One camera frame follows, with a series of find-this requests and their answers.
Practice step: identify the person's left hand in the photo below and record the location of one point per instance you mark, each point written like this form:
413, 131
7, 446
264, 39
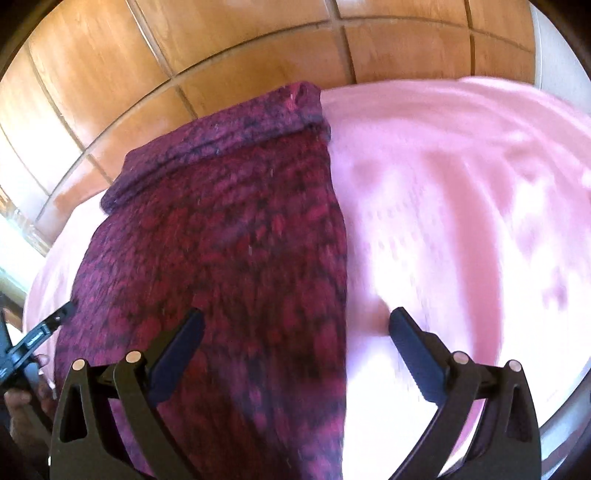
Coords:
25, 422

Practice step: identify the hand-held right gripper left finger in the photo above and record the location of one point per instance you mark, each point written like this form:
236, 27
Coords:
180, 355

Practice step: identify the bright window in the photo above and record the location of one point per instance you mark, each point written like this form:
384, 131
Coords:
16, 249

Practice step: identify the pink bed sheet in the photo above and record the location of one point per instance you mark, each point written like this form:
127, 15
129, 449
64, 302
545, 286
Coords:
438, 184

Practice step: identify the dark red floral knit garment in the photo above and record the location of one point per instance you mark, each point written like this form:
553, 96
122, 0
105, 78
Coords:
221, 240

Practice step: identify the wooden panelled wardrobe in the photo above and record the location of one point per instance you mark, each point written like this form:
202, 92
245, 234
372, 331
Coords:
138, 60

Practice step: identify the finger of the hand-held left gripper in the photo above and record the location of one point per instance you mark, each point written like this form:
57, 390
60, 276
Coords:
48, 325

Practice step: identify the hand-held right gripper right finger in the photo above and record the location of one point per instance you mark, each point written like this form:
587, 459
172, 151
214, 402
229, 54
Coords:
415, 355

